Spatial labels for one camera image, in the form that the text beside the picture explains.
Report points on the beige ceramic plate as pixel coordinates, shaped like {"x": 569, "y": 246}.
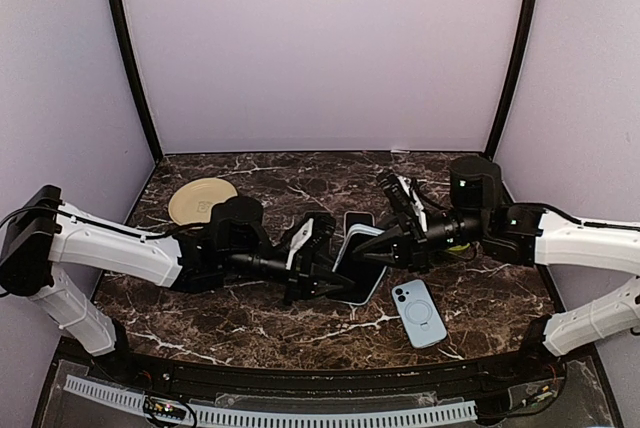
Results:
{"x": 193, "y": 202}

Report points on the black phone light-blue edge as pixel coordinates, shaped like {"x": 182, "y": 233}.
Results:
{"x": 352, "y": 218}

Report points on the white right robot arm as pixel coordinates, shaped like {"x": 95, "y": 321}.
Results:
{"x": 524, "y": 234}

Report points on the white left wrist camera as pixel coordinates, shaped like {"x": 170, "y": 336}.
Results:
{"x": 296, "y": 251}

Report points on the purple-edged black phone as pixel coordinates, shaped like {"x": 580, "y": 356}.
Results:
{"x": 318, "y": 229}

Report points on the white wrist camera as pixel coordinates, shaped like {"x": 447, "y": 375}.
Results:
{"x": 296, "y": 251}
{"x": 403, "y": 198}

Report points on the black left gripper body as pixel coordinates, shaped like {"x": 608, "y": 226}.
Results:
{"x": 299, "y": 276}

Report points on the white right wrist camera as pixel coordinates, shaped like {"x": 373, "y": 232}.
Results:
{"x": 403, "y": 198}

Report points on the white-backed phone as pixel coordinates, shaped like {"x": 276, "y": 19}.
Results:
{"x": 360, "y": 268}

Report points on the grey-blue phone case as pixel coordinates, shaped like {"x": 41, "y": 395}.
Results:
{"x": 345, "y": 238}

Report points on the black right frame post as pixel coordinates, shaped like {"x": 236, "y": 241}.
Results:
{"x": 514, "y": 67}

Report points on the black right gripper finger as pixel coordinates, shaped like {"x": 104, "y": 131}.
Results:
{"x": 388, "y": 259}
{"x": 388, "y": 243}

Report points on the black left frame post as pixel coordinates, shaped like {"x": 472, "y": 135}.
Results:
{"x": 128, "y": 58}

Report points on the lime green bowl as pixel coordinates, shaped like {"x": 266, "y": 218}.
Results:
{"x": 459, "y": 248}

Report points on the light blue phone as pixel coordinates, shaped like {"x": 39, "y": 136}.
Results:
{"x": 418, "y": 313}

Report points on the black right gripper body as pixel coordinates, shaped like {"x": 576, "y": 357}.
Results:
{"x": 417, "y": 254}

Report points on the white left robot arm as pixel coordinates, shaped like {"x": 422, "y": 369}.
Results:
{"x": 47, "y": 233}

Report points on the black frame post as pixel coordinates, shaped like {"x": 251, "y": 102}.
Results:
{"x": 514, "y": 67}
{"x": 128, "y": 58}

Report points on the black front table rail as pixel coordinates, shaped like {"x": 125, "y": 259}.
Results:
{"x": 353, "y": 365}

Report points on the white slotted cable duct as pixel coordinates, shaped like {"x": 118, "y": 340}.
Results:
{"x": 239, "y": 411}

